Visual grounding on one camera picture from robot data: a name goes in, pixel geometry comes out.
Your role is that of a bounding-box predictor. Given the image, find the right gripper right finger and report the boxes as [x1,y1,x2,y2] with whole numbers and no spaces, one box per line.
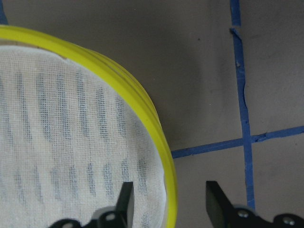
[206,181,304,228]

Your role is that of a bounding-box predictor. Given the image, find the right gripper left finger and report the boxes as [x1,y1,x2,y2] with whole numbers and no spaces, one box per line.
[51,182,134,228]

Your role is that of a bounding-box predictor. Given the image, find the yellow steamer layer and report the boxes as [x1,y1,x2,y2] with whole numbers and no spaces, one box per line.
[0,25,178,228]

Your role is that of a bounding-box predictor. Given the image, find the white steamer cloth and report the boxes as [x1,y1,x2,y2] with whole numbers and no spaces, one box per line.
[0,46,167,228]

